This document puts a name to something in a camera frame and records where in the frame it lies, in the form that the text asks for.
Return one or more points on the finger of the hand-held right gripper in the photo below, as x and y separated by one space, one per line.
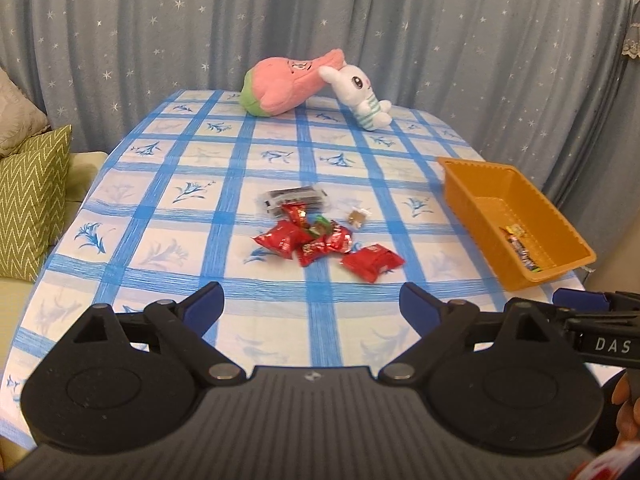
580 299
600 321

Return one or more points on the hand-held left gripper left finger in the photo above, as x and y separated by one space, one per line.
206 305

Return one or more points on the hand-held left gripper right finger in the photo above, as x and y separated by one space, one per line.
417 305

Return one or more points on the red snack packet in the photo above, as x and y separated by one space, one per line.
277 240
374 262
312 252
340 237
295 211

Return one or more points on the dark blue snack bar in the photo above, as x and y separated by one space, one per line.
522 255

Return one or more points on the orange plastic tray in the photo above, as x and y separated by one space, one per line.
495 210

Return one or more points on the green snack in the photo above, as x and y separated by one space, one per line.
320 225

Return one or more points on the clear packet of black snacks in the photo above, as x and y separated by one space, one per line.
295 197

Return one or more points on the person's right hand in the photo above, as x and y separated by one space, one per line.
629 422

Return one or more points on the green white wrapped candy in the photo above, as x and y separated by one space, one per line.
535 269

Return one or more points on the blue checked tablecloth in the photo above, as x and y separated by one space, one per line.
200 240

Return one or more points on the yellow wrapped candy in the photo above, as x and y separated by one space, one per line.
515 231

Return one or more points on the small brown wrapped candy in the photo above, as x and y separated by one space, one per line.
357 216

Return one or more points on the red white clothing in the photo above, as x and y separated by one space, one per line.
610 465

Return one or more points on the cream sofa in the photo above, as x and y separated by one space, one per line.
85 170

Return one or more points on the green zigzag pillow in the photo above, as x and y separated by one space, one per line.
30 200

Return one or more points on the white rabbit plush toy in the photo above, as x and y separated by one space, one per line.
357 92

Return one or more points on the pink plush toy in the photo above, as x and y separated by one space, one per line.
285 82

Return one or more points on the lace trimmed curtain valance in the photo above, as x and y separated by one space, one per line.
631 47

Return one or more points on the beige quilted pillow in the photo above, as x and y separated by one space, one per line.
17 117

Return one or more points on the blue star print curtain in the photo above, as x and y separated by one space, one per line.
200 25

